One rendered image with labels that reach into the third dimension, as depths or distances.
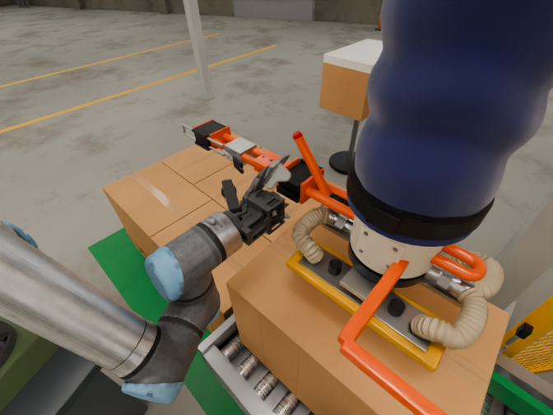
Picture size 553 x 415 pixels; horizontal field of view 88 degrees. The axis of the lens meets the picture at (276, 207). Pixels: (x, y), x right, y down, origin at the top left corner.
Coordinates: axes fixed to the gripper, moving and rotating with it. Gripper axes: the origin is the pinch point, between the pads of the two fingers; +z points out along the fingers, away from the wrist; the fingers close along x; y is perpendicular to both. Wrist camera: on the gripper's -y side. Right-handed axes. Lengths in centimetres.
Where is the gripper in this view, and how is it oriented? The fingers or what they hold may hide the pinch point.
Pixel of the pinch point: (286, 179)
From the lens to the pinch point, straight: 70.1
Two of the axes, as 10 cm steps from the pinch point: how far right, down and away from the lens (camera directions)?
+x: -0.2, -7.3, -6.8
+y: 7.3, 4.5, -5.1
